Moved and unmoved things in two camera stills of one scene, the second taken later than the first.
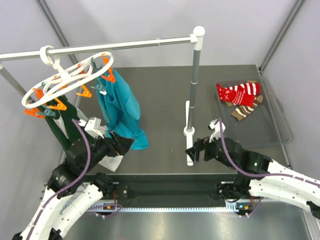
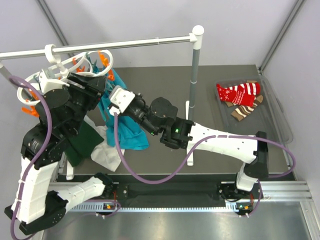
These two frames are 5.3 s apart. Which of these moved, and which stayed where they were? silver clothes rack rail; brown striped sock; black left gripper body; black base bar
Moved: black left gripper body
Stayed: brown striped sock; black base bar; silver clothes rack rail
